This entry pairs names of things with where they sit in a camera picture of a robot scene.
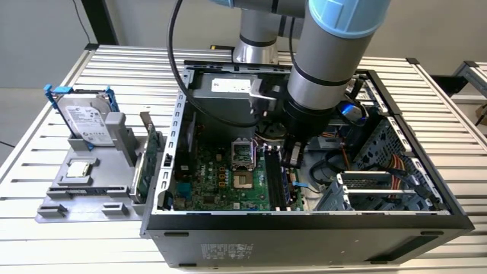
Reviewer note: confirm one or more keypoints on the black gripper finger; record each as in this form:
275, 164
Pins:
297, 154
287, 155

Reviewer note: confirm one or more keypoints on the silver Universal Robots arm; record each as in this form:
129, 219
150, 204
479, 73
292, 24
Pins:
327, 57

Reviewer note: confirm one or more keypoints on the black RAM slot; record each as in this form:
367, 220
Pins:
287, 209
272, 177

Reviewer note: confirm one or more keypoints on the round black case speaker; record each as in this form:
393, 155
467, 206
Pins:
272, 132

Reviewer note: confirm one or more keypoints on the CPU socket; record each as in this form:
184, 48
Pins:
242, 179

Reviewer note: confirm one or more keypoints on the green motherboard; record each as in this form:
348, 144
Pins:
246, 199

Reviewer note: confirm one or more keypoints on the grey metal disk bay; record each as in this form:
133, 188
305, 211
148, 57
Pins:
364, 178

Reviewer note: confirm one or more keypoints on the grey power supply unit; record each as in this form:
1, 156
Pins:
212, 120

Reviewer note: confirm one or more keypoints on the black open PC case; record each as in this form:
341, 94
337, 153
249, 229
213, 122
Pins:
265, 245

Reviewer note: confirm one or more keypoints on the black table end cap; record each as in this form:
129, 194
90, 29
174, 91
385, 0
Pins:
90, 47
412, 61

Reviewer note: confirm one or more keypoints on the green graphics card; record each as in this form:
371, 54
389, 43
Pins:
149, 160

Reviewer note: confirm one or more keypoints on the brown cardboard box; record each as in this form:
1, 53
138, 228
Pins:
481, 114

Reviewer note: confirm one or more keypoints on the aluminium slat side table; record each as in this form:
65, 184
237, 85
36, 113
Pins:
473, 77

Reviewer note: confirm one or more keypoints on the grey plastic parts rack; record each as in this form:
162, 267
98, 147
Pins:
109, 177

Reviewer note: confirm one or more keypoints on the hard disk in blue carrier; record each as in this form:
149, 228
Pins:
85, 120

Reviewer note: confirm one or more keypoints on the silver CPU chip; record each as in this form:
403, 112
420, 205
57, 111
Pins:
77, 169

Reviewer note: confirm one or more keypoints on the silver camera in black mount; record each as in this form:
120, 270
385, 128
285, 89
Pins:
261, 97

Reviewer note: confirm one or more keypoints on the black table connector bracket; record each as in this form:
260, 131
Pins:
448, 84

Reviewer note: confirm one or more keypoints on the black vertical frame post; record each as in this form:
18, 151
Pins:
100, 23

